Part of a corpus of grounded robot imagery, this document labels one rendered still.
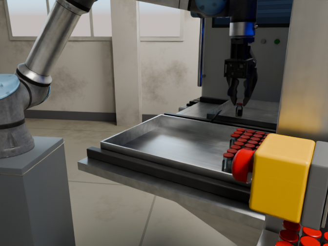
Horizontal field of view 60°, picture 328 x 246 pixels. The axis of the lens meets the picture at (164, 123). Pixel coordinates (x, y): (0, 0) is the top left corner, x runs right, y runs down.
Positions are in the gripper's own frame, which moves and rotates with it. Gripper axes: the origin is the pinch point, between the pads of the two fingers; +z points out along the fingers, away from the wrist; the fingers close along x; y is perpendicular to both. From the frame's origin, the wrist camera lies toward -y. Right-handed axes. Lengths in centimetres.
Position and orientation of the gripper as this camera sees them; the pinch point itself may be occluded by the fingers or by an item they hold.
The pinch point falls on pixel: (240, 101)
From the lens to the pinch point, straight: 96.7
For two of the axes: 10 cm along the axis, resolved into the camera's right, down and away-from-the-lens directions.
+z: 0.2, 9.6, 2.9
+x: 8.6, 1.4, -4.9
